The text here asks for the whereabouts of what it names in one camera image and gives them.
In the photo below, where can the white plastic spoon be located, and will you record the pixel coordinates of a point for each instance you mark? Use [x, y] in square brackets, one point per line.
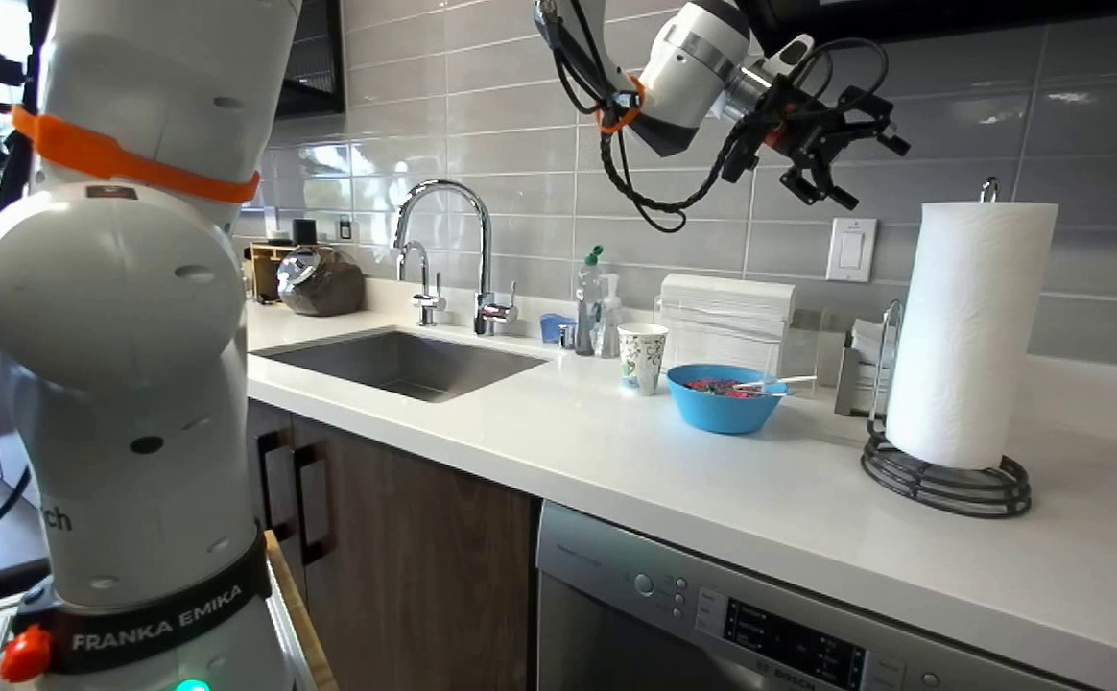
[779, 382]

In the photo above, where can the tall chrome faucet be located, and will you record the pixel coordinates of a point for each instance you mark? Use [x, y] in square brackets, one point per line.
[483, 256]

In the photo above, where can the stainless steel dishwasher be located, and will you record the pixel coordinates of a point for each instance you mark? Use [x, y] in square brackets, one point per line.
[657, 615]

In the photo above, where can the blue plastic bowl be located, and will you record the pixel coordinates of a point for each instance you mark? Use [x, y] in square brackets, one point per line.
[721, 411]

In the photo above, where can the steel container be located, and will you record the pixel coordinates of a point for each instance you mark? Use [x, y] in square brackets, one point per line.
[862, 379]

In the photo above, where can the small chrome faucet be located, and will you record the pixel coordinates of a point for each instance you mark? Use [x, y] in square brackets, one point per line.
[426, 291]

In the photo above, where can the dish soap bottle green cap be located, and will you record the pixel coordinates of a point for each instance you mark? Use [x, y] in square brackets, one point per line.
[594, 309]

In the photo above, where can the blue sponge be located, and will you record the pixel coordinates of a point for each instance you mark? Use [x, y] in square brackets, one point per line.
[559, 333]

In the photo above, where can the dark range hood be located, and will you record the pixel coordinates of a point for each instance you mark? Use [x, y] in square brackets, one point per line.
[964, 22]

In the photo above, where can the printed paper cup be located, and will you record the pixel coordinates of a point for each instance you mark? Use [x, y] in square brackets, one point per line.
[643, 357]

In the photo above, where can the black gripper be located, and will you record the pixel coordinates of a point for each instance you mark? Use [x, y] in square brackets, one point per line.
[779, 118]

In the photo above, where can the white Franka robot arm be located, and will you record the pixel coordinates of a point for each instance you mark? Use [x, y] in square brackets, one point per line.
[135, 320]

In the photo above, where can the brown wooden cabinet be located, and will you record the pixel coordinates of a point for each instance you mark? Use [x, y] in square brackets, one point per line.
[426, 579]

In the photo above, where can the light wooden frame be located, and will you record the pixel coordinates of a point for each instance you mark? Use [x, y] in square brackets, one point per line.
[296, 615]

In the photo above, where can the white paper towel roll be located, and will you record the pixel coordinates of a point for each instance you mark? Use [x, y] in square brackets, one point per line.
[964, 333]

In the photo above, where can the stainless steel sink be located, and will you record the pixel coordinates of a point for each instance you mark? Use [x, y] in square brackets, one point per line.
[403, 365]

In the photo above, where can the white napkin stack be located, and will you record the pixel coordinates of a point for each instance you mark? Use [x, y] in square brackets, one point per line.
[726, 314]

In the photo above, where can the dark round pot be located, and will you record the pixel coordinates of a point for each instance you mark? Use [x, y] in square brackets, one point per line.
[323, 284]

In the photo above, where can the white wall outlet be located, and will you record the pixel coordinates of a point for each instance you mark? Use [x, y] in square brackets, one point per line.
[849, 250]

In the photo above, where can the colourful beads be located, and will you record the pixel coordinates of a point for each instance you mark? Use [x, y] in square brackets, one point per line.
[720, 386]

